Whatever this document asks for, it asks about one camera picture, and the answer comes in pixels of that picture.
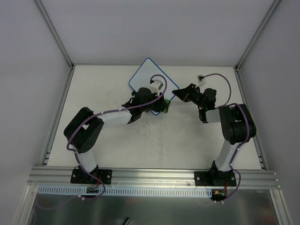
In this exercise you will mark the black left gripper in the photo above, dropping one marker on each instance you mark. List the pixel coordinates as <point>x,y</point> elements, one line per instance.
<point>158,105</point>

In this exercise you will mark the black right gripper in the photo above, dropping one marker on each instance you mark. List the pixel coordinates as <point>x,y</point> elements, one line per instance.
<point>188,93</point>

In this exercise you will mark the green whiteboard eraser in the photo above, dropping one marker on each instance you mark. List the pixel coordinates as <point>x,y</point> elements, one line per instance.
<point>165,105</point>

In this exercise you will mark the blue framed whiteboard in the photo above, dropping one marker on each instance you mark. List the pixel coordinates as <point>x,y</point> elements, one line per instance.
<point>145,74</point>

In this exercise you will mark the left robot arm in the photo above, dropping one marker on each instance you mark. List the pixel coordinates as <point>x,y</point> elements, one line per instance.
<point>83,130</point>

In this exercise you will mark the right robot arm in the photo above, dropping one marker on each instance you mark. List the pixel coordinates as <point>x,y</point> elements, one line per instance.
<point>237,129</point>

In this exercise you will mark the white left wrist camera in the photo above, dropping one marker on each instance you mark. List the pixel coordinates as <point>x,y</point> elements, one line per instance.
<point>155,86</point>

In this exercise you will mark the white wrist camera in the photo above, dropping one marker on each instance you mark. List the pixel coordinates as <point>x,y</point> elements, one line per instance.
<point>155,86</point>
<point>201,80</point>

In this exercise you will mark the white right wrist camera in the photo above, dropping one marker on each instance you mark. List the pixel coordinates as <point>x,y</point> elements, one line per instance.
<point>201,80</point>

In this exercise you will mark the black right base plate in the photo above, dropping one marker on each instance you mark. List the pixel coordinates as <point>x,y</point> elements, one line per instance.
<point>220,179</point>

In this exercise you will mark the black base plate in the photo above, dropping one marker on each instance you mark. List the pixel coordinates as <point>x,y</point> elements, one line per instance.
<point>80,177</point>
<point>220,179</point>

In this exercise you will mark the left aluminium frame post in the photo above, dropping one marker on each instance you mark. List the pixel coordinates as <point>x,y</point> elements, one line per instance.
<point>54,32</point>

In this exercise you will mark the aluminium frame post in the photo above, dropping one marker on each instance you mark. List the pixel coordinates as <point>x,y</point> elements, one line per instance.
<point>54,32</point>
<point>262,25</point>

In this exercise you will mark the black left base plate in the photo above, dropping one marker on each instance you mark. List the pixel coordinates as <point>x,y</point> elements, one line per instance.
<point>80,177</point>

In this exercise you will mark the white slotted cable duct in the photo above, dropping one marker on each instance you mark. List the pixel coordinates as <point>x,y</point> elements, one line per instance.
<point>126,191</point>

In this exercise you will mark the right aluminium frame post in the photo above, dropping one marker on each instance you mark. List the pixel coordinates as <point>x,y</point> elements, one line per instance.
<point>262,25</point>

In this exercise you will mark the aluminium mounting rail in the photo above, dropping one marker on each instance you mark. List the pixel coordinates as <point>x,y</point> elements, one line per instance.
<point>152,178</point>

